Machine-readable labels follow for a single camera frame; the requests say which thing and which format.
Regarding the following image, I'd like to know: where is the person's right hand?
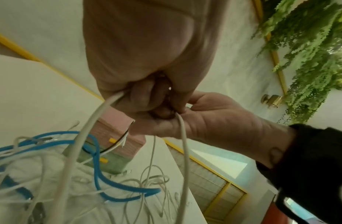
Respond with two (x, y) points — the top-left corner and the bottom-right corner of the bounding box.
(129, 90), (297, 169)

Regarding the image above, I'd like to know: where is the thin white cable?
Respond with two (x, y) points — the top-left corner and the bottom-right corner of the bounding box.
(124, 135), (171, 224)

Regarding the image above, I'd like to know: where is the green hanging plant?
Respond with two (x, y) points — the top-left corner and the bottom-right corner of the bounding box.
(251, 0), (342, 125)

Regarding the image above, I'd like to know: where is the thick grey cable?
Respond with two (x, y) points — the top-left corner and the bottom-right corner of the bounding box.
(48, 90), (191, 224)

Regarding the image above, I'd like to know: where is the brass wall knob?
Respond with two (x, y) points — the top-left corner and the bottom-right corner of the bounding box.
(260, 94), (284, 109)

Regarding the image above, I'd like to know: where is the blue cable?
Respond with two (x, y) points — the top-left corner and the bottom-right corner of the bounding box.
(0, 131), (162, 202)

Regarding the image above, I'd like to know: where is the tangle of white cables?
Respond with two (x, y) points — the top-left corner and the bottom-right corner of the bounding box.
(0, 120), (188, 224)

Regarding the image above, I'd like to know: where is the yellow framed glass panel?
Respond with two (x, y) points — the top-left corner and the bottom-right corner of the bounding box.
(162, 138), (250, 222)

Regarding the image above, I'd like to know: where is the black wire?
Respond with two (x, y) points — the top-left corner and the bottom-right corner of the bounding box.
(100, 128), (130, 154)

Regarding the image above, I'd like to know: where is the person's left hand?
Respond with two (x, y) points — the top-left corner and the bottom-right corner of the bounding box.
(82, 0), (230, 120)

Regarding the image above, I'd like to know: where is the yellow wall frame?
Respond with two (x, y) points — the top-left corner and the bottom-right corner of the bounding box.
(252, 0), (288, 95)

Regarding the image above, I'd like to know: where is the yellow wall trim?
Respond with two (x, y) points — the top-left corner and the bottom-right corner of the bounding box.
(0, 30), (106, 101)

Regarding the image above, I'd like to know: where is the pink box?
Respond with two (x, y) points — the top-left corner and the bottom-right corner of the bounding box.
(88, 111), (147, 160)

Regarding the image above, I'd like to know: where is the green box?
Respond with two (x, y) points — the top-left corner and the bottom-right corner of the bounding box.
(62, 140), (133, 174)

